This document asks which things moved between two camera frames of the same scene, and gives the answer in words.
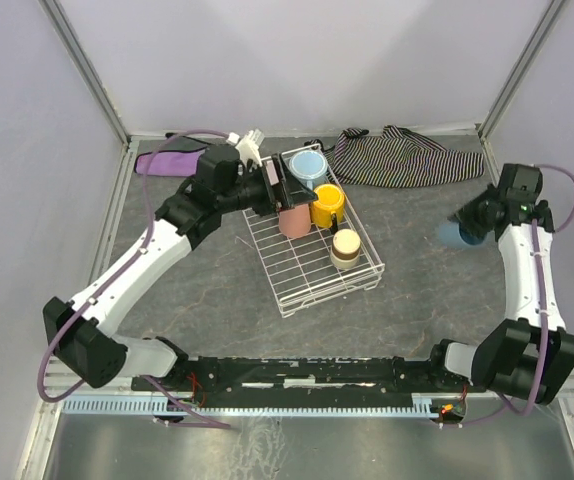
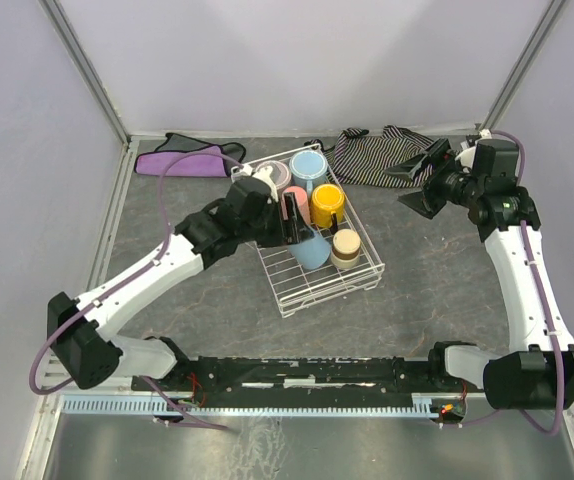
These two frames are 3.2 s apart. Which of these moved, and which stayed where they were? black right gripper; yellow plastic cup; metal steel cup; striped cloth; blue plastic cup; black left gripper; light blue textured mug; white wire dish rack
Moved: black right gripper; blue plastic cup; black left gripper
Stayed: light blue textured mug; white wire dish rack; metal steel cup; yellow plastic cup; striped cloth
